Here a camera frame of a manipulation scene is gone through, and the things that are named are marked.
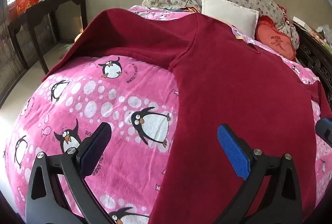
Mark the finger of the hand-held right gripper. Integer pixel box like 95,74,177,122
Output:
315,117,332,148

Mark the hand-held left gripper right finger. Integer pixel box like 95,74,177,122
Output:
217,124,303,224

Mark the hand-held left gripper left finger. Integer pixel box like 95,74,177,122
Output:
24,122,112,224

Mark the dark red sweater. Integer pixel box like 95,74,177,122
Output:
41,8,328,224

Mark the pink penguin print blanket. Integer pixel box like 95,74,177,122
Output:
2,5,332,224

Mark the red heart cushion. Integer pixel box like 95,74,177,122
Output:
254,15,297,61

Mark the flat white box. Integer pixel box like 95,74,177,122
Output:
293,16,310,27

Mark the white square pillow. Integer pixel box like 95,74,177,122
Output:
201,0,260,39

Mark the dark wooden side table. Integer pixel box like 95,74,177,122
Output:
8,0,87,75

